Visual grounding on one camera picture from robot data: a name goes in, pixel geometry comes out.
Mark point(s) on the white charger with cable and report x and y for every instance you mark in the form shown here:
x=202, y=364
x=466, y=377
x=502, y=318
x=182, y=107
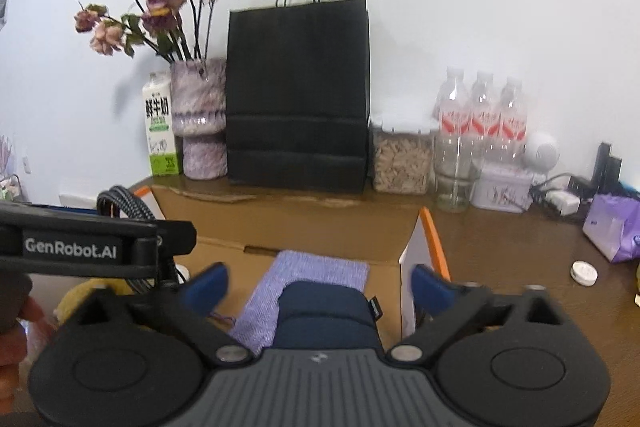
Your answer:
x=557, y=202

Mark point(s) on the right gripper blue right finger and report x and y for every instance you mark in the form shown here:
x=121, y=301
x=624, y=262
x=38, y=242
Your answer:
x=431, y=293

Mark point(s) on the small white round lid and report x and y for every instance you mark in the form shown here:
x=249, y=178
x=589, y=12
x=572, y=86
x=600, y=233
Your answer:
x=583, y=273

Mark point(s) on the empty clear glass jar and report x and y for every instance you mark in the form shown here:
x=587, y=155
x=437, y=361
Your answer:
x=457, y=164

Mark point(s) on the purple woven drawstring pouch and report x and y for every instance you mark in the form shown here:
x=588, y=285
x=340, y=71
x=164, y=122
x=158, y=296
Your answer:
x=256, y=324

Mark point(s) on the yellow white plush toy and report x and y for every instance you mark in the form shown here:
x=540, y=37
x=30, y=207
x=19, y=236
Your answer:
x=77, y=295

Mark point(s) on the white floral tin box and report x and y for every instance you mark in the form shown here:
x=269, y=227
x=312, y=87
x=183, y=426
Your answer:
x=502, y=188

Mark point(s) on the red-label water bottle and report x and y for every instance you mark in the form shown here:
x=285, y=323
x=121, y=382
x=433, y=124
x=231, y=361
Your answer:
x=485, y=115
x=513, y=112
x=452, y=107

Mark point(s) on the green white milk carton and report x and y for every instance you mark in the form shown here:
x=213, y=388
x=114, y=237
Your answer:
x=163, y=146

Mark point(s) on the open red cardboard box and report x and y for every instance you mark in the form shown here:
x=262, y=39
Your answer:
x=245, y=228

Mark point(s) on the person's left hand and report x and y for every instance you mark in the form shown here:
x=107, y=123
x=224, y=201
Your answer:
x=14, y=350

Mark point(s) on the middle red-label water bottle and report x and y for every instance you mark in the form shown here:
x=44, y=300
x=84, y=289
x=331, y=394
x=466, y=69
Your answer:
x=485, y=115

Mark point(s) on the purple marbled ceramic vase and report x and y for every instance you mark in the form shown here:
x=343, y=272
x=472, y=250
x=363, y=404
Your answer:
x=198, y=98

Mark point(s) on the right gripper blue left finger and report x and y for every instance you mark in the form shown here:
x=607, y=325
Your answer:
x=202, y=294

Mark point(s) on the right red-label water bottle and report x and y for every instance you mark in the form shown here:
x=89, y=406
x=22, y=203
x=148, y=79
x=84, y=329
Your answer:
x=513, y=112

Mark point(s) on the black upright device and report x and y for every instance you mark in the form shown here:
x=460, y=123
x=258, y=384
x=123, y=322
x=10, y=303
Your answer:
x=606, y=171

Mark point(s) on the clear container of pellets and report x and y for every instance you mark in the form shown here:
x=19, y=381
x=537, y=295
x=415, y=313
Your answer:
x=401, y=156

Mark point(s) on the navy blue pouch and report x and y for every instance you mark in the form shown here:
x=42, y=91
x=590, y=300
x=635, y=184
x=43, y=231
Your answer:
x=320, y=316

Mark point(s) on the left red-label water bottle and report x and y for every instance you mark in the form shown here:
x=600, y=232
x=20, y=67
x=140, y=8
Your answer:
x=452, y=107

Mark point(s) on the black paper shopping bag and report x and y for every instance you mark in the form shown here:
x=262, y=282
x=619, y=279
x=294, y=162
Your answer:
x=298, y=96

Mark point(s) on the white round speaker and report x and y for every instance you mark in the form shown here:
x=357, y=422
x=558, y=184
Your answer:
x=540, y=152

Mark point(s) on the purple tissue pack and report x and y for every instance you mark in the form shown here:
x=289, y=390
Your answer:
x=612, y=225

